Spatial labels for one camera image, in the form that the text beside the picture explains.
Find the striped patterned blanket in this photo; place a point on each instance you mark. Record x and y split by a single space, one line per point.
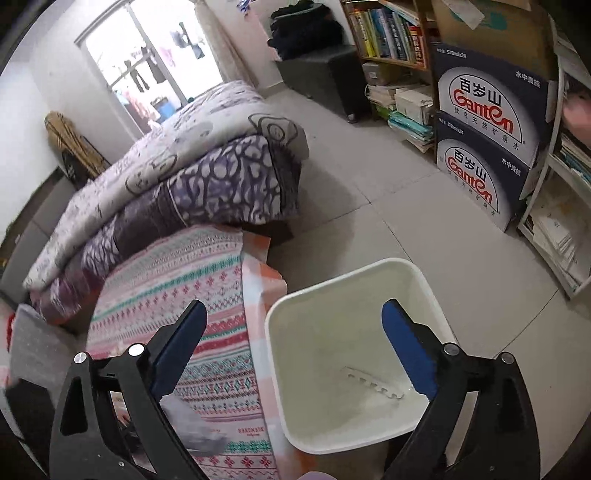
184 286

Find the glass balcony door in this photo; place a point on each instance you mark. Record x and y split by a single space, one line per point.
138 41

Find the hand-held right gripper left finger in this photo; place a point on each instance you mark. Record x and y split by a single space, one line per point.
180 350

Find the pink checked sheet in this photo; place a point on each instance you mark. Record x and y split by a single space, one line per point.
258 286

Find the grey small box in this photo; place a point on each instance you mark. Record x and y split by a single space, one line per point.
376 73

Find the grey dotted cushion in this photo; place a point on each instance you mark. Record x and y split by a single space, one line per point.
41 341

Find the pink cloth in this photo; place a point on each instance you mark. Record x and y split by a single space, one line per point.
577 113

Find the white paper box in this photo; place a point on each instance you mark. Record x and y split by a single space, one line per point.
413 104

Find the white shelf rack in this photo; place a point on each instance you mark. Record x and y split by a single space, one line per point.
551 152

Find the row of upright books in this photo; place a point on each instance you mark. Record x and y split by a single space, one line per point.
383 37

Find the white printed quilt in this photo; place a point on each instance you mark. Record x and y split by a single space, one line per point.
184 129

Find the brown cardboard box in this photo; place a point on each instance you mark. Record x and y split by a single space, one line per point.
498 27

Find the stack of white papers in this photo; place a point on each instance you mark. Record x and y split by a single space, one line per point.
558 230

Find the tan plaid cloth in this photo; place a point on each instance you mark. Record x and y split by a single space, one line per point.
74 143

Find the blue white water carton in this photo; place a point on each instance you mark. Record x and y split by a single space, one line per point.
485 92
480 180

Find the black storage ottoman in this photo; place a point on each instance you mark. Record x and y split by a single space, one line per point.
332 78

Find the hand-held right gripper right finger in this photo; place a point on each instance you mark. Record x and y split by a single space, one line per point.
408 350

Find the wooden bookshelf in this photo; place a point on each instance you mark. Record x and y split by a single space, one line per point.
425 74

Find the pale curtain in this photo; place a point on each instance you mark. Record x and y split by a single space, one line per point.
226 41

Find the pile of dark clothes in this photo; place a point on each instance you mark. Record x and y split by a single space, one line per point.
300 32

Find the white plastic waste bin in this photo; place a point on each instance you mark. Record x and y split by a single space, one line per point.
332 332

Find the blue bucket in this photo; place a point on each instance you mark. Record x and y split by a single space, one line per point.
164 107

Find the purple patterned quilt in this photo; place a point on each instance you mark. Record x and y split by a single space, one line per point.
221 184

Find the grey bed headboard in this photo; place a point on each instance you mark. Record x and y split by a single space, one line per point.
41 217

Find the stack of flat books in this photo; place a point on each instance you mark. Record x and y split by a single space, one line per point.
406 131

